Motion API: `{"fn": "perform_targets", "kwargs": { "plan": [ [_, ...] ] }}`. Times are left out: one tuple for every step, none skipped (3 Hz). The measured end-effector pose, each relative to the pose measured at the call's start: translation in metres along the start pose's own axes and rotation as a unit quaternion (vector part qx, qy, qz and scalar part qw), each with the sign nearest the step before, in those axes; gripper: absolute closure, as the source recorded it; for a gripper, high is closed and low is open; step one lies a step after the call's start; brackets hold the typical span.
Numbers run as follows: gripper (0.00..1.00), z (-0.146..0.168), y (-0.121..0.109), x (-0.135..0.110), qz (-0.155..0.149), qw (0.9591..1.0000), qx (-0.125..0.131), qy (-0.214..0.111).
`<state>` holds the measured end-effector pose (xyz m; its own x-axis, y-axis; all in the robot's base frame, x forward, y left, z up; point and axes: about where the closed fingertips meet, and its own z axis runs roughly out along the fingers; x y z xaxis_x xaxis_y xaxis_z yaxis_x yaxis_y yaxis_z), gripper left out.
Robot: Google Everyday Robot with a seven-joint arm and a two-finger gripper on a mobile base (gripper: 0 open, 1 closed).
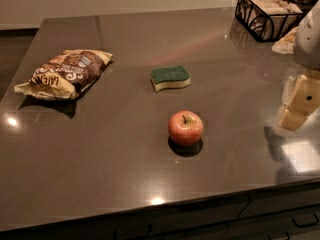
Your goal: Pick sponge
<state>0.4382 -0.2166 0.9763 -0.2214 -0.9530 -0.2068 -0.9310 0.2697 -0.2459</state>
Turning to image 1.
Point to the brown chip bag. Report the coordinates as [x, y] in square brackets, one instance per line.
[65, 76]

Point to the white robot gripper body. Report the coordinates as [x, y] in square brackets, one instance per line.
[308, 42]

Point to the snack packets in basket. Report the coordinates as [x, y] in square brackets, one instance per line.
[271, 12]

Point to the dark cabinet drawers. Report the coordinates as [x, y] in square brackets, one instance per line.
[270, 214]

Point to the cream packet on table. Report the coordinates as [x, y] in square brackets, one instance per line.
[286, 43]

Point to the red apple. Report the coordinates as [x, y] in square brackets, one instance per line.
[185, 128]

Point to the green and yellow sponge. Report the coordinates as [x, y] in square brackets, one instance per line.
[169, 78]

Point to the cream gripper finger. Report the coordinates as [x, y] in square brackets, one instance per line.
[301, 98]

